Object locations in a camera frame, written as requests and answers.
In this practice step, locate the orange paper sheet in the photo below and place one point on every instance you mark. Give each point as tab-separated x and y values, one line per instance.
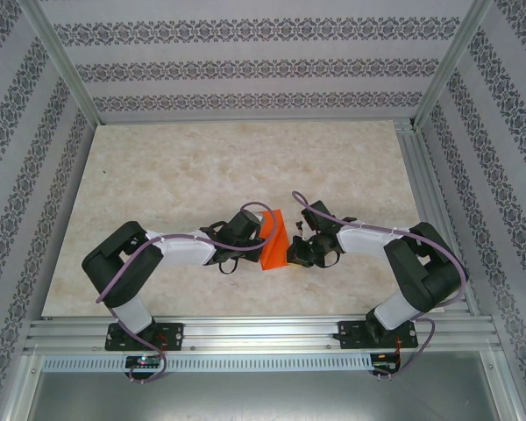
275	245

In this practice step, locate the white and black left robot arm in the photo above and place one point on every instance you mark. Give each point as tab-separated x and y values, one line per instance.
105	252

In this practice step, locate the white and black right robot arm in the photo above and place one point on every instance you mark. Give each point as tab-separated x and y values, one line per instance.
421	280

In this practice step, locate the long aluminium mounting rail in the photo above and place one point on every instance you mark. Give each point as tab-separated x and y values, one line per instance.
263	333

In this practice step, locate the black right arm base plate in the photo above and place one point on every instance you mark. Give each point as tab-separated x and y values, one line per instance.
350	337

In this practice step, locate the aluminium side rail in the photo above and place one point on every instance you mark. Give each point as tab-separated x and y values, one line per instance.
429	184

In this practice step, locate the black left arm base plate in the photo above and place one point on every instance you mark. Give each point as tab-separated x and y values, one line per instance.
173	335

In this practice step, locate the aluminium frame post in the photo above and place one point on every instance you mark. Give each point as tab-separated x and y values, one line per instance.
61	61
451	61

